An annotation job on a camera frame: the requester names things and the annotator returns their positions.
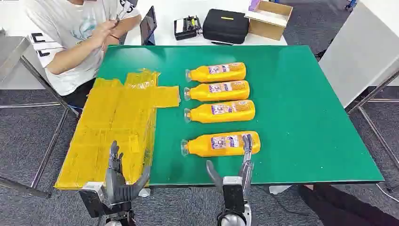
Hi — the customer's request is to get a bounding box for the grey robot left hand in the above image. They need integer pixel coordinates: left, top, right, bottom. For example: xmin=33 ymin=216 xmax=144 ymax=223
xmin=105 ymin=140 xmax=152 ymax=206

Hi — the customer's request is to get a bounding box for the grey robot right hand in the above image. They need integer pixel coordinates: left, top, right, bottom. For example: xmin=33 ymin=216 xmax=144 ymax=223
xmin=206 ymin=134 xmax=255 ymax=201

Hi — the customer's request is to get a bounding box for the orange drink bottle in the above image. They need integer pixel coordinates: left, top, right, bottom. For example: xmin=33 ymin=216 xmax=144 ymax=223
xmin=183 ymin=80 xmax=251 ymax=102
xmin=184 ymin=62 xmax=247 ymax=83
xmin=180 ymin=130 xmax=262 ymax=158
xmin=184 ymin=99 xmax=256 ymax=124

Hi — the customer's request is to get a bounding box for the yellow plastic sheet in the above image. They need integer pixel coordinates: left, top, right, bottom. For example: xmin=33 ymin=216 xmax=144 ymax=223
xmin=54 ymin=68 xmax=182 ymax=191

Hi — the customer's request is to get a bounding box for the green table mat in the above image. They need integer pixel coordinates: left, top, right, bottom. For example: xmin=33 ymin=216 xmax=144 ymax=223
xmin=96 ymin=45 xmax=385 ymax=188

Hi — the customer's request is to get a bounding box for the black robot leg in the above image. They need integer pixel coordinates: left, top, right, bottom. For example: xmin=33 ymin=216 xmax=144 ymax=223
xmin=297 ymin=184 xmax=399 ymax=226

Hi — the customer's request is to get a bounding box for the open cardboard box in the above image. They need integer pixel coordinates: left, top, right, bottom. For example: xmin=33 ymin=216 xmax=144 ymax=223
xmin=244 ymin=0 xmax=294 ymax=41

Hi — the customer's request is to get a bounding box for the black carrying case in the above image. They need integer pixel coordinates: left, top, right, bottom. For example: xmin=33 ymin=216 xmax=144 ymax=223
xmin=202 ymin=8 xmax=250 ymax=46

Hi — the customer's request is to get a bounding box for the black label printer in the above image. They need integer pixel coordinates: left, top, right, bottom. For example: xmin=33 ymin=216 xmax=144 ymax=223
xmin=173 ymin=15 xmax=203 ymax=41

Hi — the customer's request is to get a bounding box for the person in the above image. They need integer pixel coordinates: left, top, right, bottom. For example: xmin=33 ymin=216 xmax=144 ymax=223
xmin=24 ymin=0 xmax=143 ymax=110

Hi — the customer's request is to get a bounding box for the black tablet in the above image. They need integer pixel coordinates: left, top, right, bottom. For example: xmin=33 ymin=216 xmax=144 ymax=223
xmin=139 ymin=5 xmax=158 ymax=46

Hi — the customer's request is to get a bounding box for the white table with steel legs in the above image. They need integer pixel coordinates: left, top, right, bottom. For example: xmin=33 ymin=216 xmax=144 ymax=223
xmin=318 ymin=0 xmax=399 ymax=171

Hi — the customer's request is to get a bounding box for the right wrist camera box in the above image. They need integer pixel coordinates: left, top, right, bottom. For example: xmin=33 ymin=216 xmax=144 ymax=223
xmin=222 ymin=176 xmax=246 ymax=215

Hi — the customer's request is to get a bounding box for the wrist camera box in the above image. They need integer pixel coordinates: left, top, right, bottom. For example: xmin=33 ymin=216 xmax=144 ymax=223
xmin=78 ymin=181 xmax=107 ymax=218
xmin=222 ymin=176 xmax=246 ymax=215

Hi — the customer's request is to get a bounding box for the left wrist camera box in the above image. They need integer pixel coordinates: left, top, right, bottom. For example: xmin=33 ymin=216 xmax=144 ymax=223
xmin=78 ymin=181 xmax=107 ymax=218

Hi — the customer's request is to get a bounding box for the grey floor cable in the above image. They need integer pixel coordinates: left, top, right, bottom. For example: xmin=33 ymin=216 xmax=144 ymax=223
xmin=375 ymin=183 xmax=399 ymax=204

